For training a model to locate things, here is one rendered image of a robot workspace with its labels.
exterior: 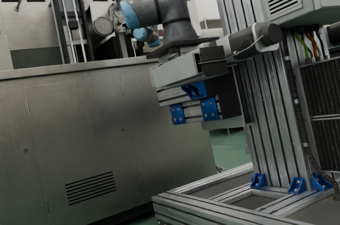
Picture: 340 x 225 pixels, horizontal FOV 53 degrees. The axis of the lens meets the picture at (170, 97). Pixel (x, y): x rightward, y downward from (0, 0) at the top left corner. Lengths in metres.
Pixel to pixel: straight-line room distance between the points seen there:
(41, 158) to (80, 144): 0.19
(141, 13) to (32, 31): 1.22
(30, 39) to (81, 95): 0.76
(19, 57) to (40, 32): 0.22
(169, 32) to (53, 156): 0.83
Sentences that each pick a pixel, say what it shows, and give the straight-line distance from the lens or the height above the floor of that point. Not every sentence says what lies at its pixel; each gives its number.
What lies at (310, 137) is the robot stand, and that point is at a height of 0.39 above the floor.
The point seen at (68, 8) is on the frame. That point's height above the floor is 1.25.
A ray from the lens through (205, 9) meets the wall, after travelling 6.26.
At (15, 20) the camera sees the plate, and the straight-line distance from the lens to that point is 2.46.
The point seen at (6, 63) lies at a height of 1.00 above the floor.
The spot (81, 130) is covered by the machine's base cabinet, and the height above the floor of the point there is 0.56.
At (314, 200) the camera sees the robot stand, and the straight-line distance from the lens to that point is 1.17.
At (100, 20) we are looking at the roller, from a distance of 2.24.
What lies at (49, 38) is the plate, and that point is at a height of 1.20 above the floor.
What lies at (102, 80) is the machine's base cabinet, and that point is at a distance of 1.85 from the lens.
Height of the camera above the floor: 0.58
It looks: 2 degrees up
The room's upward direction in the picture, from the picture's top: 12 degrees counter-clockwise
